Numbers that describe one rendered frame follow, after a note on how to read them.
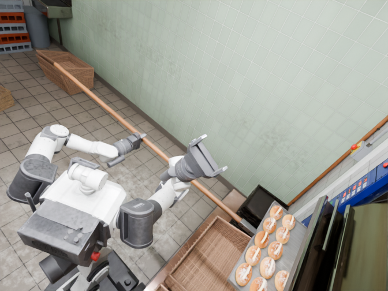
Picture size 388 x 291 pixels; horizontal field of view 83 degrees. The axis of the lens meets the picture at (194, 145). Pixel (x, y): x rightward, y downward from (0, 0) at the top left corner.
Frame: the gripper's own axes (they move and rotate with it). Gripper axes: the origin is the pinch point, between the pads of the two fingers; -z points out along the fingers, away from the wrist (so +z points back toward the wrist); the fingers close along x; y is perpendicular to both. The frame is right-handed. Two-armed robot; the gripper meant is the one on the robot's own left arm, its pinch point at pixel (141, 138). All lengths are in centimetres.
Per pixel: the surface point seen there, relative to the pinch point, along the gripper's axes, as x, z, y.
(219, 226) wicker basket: 54, -28, 68
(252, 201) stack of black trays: 29, -48, 75
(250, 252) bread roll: -3, 9, 86
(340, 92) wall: -45, -122, 74
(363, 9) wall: -93, -122, 52
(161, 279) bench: 62, 26, 61
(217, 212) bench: 61, -42, 59
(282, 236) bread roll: -3, -11, 95
